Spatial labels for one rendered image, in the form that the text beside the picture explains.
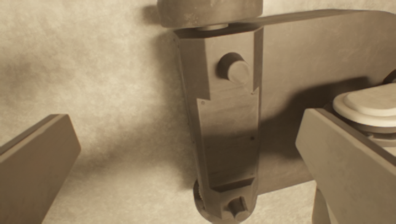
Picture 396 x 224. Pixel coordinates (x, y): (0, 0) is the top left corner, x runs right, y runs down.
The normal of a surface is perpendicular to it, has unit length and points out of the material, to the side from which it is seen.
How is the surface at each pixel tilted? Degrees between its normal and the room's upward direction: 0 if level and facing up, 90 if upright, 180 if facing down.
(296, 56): 0
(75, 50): 0
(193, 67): 45
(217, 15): 7
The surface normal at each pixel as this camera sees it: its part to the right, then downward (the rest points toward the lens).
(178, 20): -0.60, 0.48
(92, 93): 0.19, 0.46
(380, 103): -0.11, -0.87
